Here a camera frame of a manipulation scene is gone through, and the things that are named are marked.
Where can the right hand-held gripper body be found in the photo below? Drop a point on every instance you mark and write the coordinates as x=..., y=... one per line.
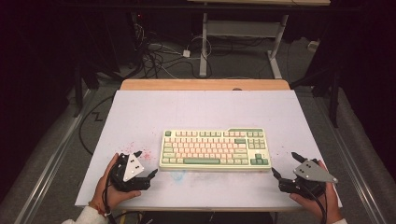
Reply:
x=311, y=172

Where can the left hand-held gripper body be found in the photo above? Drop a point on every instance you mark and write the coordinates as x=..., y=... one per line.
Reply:
x=132, y=183

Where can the green and cream keyboard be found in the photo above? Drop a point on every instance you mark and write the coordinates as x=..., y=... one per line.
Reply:
x=214, y=149

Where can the person's left hand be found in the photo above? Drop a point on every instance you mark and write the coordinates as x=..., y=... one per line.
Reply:
x=104, y=193

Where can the person's right hand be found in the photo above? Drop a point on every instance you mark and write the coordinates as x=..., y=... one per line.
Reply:
x=323, y=207

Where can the black metal stand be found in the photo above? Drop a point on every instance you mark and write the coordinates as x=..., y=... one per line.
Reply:
x=79, y=93
x=333, y=99

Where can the wooden table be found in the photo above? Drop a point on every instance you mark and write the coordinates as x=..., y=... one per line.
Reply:
x=202, y=84

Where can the small white power adapter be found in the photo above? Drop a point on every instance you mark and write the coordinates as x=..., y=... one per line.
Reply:
x=186, y=53

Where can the metal floor rail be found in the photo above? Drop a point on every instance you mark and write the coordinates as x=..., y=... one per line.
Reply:
x=53, y=161
x=351, y=168

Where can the white metal desk frame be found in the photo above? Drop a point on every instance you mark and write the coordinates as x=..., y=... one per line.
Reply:
x=204, y=46

